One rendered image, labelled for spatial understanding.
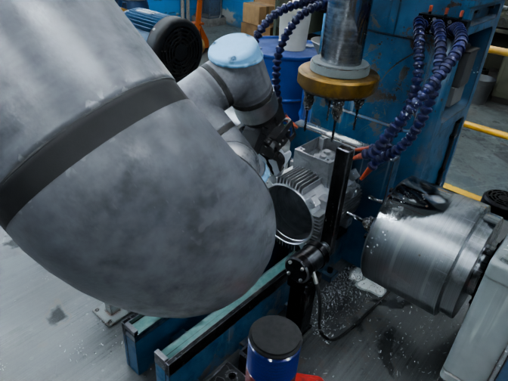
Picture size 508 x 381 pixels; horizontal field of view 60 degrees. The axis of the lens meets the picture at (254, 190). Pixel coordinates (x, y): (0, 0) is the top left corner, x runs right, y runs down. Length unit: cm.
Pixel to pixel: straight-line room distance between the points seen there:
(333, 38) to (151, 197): 81
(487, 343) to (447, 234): 20
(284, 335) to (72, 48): 39
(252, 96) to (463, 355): 62
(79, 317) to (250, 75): 68
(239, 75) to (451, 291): 55
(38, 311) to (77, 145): 100
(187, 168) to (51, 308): 99
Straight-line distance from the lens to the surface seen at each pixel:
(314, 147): 114
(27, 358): 109
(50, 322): 114
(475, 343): 93
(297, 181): 101
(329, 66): 96
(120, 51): 22
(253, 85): 82
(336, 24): 96
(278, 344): 51
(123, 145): 19
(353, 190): 108
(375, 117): 122
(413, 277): 91
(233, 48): 81
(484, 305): 88
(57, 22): 22
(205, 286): 24
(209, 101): 78
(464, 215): 92
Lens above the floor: 161
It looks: 32 degrees down
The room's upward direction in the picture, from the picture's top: 4 degrees clockwise
